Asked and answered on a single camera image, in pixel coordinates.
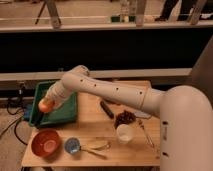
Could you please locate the green plastic tray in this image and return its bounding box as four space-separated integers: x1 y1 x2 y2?
29 81 78 128

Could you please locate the orange apple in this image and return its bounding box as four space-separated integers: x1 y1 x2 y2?
38 100 53 113

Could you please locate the wooden spoon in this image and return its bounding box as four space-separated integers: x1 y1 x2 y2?
80 141 110 159

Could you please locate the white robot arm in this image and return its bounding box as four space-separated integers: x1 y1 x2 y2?
39 65 213 171

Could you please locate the white cup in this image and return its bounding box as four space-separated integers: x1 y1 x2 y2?
116 124 134 144

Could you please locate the grey cabinet at right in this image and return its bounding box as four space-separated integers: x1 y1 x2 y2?
190 44 213 101

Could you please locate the green box in background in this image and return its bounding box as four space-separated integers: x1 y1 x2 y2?
111 15 135 22

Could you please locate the red bowl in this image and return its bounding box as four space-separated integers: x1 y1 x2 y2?
31 129 61 158

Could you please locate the black cable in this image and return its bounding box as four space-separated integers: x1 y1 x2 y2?
0 83 29 146

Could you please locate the blue block beside tray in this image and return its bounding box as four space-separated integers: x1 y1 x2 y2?
23 104 32 121

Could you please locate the dark knife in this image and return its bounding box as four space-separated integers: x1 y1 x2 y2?
100 101 114 119

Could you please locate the small blue glass cup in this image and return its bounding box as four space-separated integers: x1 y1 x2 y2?
64 137 80 154

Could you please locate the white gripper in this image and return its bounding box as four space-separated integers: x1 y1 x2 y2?
42 81 71 110

